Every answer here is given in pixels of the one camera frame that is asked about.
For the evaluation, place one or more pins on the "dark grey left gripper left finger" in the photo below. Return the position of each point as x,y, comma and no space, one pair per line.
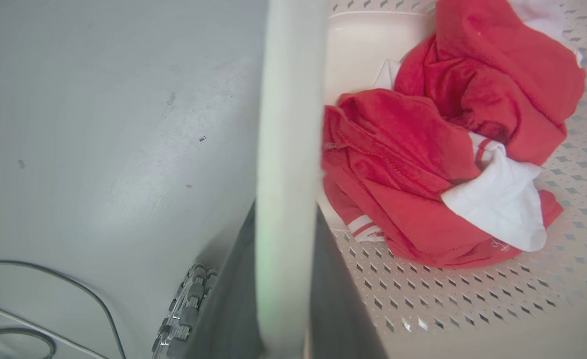
231,299

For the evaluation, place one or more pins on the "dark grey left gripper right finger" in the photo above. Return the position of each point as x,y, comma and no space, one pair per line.
335,304

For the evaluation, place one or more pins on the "white perforated plastic laundry basket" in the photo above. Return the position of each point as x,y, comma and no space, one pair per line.
288,149

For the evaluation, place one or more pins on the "grey roller omni wheel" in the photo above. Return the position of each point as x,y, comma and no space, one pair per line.
183,314

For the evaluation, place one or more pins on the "red and white garment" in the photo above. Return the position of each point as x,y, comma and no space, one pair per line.
423,164

